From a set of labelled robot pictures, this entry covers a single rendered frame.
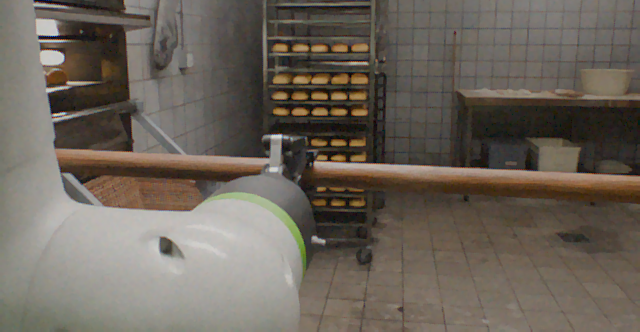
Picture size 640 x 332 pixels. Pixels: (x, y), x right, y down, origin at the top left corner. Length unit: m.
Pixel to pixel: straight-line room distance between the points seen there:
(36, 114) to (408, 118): 5.38
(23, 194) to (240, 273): 0.12
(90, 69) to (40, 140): 2.10
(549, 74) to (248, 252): 5.54
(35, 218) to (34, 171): 0.02
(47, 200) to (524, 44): 5.50
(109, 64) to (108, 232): 2.08
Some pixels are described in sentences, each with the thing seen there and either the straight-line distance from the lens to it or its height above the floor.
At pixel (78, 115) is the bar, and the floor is 1.17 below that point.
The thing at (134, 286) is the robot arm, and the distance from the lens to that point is 0.28.
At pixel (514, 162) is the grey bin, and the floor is 0.32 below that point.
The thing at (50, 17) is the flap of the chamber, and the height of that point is 1.40.
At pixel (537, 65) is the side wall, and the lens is 5.74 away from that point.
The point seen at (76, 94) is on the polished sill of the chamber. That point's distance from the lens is 2.08.
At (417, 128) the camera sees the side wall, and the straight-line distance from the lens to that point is 5.65.
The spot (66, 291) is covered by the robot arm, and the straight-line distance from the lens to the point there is 0.29.
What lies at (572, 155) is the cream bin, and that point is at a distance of 5.20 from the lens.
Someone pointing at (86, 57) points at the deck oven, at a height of 1.28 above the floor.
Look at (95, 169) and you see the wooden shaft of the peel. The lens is 0.71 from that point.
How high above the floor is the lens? 1.32
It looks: 11 degrees down
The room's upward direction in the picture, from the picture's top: straight up
